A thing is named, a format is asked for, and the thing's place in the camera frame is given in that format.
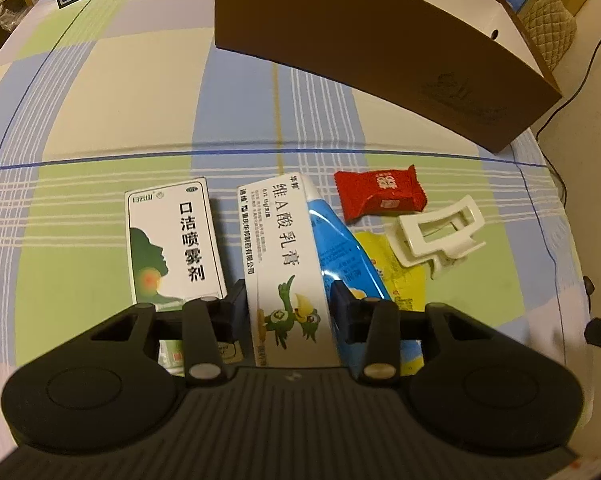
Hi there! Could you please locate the red candy packet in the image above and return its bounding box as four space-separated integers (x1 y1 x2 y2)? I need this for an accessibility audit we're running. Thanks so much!
333 164 426 225

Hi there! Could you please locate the white blue ointment box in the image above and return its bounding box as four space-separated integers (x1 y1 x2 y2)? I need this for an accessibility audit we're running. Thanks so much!
236 172 397 368

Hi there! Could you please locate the beige quilted chair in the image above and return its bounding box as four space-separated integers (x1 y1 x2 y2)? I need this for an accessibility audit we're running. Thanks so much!
518 0 577 75

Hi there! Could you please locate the white green medicine spray box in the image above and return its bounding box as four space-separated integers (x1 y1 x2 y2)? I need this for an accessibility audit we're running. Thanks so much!
125 176 244 376

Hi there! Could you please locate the white hair claw clip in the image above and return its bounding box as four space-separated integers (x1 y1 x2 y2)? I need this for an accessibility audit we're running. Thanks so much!
388 199 486 281

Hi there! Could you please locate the brown cardboard storage box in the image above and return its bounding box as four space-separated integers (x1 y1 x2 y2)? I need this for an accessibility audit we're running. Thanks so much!
214 0 562 154

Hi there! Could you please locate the black power cable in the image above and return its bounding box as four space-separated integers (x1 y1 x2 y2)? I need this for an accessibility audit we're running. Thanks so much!
535 20 601 211

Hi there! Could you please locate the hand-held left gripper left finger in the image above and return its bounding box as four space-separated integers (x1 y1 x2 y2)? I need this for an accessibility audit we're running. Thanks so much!
88 280 248 387

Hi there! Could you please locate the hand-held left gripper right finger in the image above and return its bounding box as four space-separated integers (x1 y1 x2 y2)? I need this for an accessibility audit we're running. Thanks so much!
331 280 486 387

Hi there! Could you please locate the yellow snack packet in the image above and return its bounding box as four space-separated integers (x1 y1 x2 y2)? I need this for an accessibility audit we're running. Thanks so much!
353 230 426 378

